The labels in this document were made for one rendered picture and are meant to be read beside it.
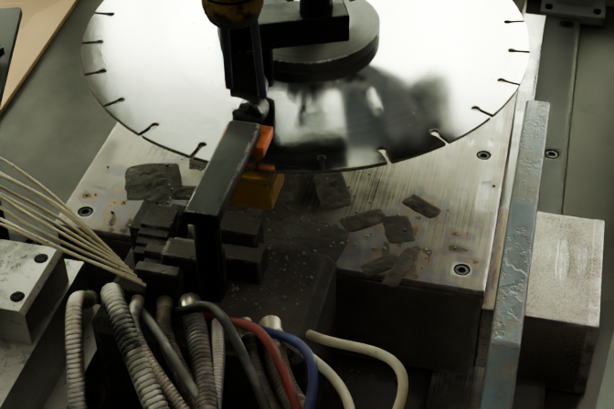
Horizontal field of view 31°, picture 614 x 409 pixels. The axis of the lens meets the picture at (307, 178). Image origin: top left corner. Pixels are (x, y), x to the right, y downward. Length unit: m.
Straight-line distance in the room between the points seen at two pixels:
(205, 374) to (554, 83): 0.61
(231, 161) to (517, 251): 0.18
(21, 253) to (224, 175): 0.17
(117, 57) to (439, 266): 0.27
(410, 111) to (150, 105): 0.18
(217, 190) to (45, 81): 0.56
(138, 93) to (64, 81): 0.40
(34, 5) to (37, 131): 0.24
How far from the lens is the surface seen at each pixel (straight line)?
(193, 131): 0.73
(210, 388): 0.62
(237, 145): 0.66
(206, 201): 0.62
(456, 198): 0.83
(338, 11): 0.72
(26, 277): 0.73
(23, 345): 0.73
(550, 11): 1.25
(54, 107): 1.13
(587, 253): 0.84
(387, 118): 0.73
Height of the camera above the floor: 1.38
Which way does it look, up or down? 39 degrees down
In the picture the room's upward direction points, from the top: 1 degrees counter-clockwise
